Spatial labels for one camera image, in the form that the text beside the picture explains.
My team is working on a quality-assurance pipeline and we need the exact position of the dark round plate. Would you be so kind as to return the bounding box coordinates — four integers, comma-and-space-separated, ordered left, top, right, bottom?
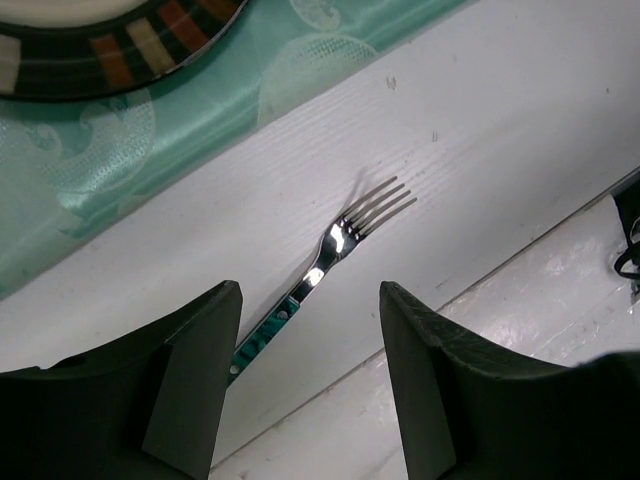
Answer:
1, 1, 246, 102

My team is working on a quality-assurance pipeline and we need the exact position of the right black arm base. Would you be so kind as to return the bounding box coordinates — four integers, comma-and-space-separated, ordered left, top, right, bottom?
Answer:
613, 179, 639, 304

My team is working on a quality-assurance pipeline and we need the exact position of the green patterned cloth placemat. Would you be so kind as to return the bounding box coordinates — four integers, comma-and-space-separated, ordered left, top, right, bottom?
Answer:
1, 1, 457, 296

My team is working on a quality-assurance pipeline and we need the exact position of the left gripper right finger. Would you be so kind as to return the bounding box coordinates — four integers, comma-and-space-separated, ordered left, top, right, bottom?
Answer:
379, 281, 575, 479

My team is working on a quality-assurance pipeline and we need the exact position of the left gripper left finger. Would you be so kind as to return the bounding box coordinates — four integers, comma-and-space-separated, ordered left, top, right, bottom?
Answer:
44, 281, 242, 479

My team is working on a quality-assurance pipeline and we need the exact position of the fork with green handle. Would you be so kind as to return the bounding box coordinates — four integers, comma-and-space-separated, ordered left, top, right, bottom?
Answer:
228, 176, 417, 383

